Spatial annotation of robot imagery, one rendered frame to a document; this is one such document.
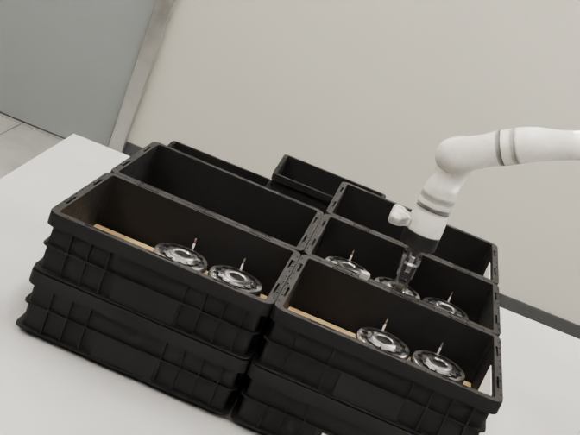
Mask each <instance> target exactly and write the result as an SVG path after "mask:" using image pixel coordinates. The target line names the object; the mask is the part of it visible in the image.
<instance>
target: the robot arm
mask: <svg viewBox="0 0 580 435"><path fill-rule="evenodd" d="M435 161H436V163H437V166H436V168H435V170H434V172H433V174H432V176H431V177H430V178H429V179H428V180H427V181H426V183H425V184H424V186H423V189H422V191H421V193H420V195H419V198H418V200H417V203H416V205H415V206H414V208H413V209H412V211H411V212H409V211H408V210H406V209H405V208H404V207H403V206H401V205H394V207H393V208H392V211H391V212H390V214H389V217H388V221H389V223H391V224H394V225H397V226H405V227H404V230H403V231H402V233H401V236H400V239H401V241H402V242H403V243H404V244H405V245H407V247H408V248H407V249H404V251H403V253H402V256H401V259H400V264H399V268H398V270H397V275H398V276H397V277H396V279H395V281H394V284H393V287H394V289H396V290H399V291H401V292H404V290H406V289H407V286H408V283H409V281H410V280H411V279H412V278H413V276H414V274H415V272H416V269H417V267H418V266H419V265H420V263H421V259H422V255H420V253H426V254H432V253H434V252H435V250H436V248H437V246H438V243H439V240H440V238H441V236H442V235H443V232H444V229H445V226H446V224H447V221H448V218H449V215H450V214H451V210H452V208H453V206H454V204H455V202H456V199H457V195H458V193H459V191H460V190H461V188H462V186H463V184H464V182H465V181H466V180H467V178H468V177H469V175H470V172H471V171H474V170H478V169H483V168H486V167H505V166H511V165H518V164H524V163H530V162H539V161H580V130H559V129H548V128H540V127H519V128H512V129H502V130H497V131H493V132H490V133H488V134H484V135H478V136H453V137H451V138H448V139H445V140H443V141H442V142H441V143H440V144H439V145H438V147H437V149H436V152H435Z"/></svg>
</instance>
